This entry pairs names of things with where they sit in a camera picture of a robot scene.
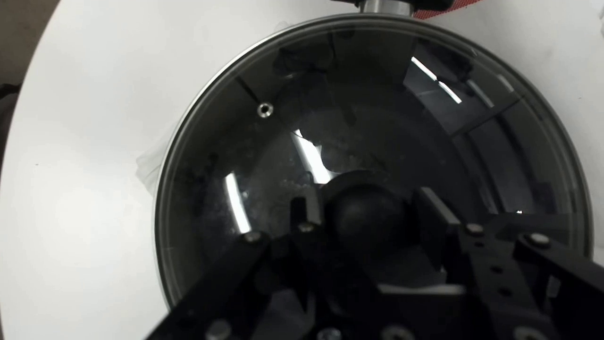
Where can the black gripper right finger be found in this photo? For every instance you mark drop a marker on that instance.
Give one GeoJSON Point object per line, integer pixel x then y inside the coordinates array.
{"type": "Point", "coordinates": [522, 284]}

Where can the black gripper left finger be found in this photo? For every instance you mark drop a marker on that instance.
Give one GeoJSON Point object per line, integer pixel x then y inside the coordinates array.
{"type": "Point", "coordinates": [252, 284]}

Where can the glass lid with black knob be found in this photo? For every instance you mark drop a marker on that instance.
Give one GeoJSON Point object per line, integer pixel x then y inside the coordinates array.
{"type": "Point", "coordinates": [378, 114]}

